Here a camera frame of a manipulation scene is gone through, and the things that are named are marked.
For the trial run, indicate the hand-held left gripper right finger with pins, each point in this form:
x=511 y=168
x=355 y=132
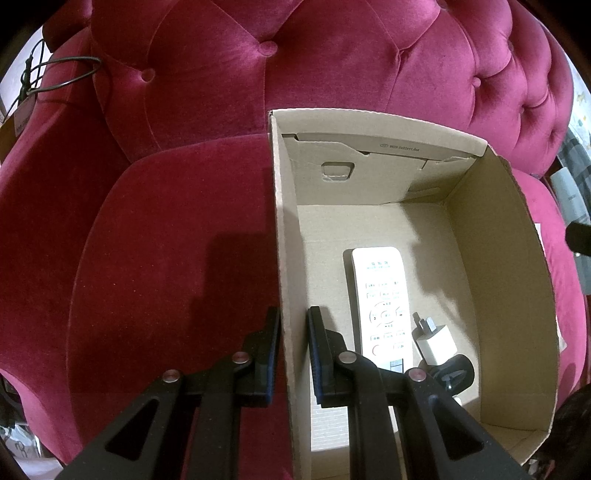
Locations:
x=315 y=355

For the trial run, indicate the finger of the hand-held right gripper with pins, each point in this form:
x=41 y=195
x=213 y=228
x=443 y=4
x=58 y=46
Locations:
x=581 y=236

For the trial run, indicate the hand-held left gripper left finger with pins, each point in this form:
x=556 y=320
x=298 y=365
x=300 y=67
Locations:
x=276 y=350

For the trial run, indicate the cardboard box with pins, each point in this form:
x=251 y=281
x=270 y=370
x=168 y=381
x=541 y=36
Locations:
x=498 y=286

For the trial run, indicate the white charger plug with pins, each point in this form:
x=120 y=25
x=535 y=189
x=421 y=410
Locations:
x=436 y=344

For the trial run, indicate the black clamp mount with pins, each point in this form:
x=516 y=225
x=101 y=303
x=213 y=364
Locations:
x=457 y=374

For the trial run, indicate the pale grey box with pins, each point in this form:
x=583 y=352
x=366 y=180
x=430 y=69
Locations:
x=570 y=196

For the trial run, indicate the grey cloth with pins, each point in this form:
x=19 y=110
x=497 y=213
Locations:
x=577 y=150

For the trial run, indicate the white remote control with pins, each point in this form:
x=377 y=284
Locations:
x=379 y=290

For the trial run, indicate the red velvet tufted armchair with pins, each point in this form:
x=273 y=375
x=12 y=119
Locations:
x=184 y=194

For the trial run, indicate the dark cloth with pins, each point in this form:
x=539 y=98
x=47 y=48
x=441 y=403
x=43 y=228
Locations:
x=572 y=434

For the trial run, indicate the pink paper tag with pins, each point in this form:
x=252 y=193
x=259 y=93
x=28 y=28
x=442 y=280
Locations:
x=23 y=115

